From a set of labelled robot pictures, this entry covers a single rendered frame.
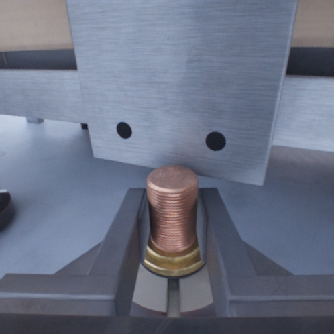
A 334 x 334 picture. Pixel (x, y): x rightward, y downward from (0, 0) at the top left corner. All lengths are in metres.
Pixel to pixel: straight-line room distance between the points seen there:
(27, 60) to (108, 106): 0.21
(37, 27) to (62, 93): 0.10
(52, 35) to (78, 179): 0.21
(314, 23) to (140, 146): 0.16
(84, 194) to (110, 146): 0.20
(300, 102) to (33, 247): 0.29
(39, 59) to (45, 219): 0.19
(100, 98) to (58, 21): 0.16
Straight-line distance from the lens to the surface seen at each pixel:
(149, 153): 0.16
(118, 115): 0.16
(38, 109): 0.29
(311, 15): 0.23
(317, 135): 0.19
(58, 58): 0.32
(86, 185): 0.38
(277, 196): 0.36
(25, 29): 0.34
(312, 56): 0.23
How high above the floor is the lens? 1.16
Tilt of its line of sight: 28 degrees up
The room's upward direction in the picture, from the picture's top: 179 degrees clockwise
